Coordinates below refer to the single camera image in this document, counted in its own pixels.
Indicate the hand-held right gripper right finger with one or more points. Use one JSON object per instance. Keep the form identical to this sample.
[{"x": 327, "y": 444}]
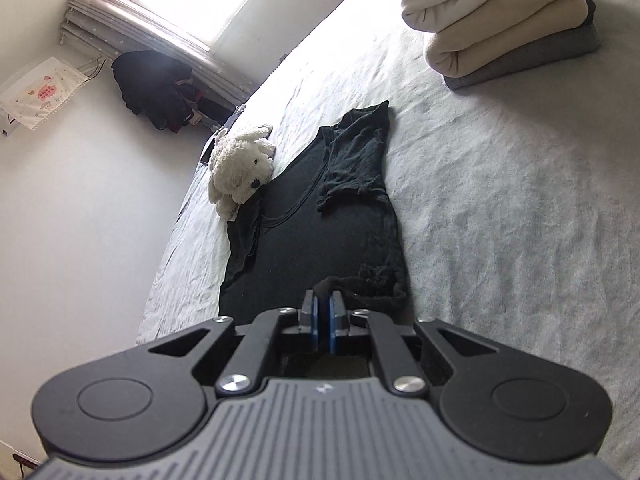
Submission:
[{"x": 336, "y": 325}]

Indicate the hanging dark clothes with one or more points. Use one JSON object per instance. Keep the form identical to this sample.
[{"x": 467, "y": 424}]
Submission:
[{"x": 150, "y": 85}]

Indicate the black T-shirt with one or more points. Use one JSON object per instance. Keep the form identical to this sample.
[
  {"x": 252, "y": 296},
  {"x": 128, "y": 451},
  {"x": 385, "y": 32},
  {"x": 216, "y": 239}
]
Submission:
[{"x": 300, "y": 220}]

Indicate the white printed wall hanging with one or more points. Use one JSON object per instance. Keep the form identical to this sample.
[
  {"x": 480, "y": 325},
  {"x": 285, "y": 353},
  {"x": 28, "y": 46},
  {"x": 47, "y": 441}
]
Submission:
[{"x": 40, "y": 90}]

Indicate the white plush dog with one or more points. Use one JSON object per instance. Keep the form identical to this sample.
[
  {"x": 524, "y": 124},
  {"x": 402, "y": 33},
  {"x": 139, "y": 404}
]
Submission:
[{"x": 240, "y": 170}]

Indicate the beige folded garment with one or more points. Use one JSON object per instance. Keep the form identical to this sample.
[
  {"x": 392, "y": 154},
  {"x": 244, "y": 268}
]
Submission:
[{"x": 500, "y": 40}]

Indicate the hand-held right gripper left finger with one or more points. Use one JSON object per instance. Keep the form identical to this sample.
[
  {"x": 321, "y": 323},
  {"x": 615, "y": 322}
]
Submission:
[{"x": 311, "y": 325}]

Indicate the grey folded garment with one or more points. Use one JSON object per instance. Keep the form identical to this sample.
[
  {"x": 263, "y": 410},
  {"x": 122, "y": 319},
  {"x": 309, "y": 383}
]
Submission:
[{"x": 550, "y": 57}]

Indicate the black phone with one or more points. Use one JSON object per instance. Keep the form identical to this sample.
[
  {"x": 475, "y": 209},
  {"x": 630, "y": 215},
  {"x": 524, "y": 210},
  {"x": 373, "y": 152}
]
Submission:
[{"x": 206, "y": 152}]

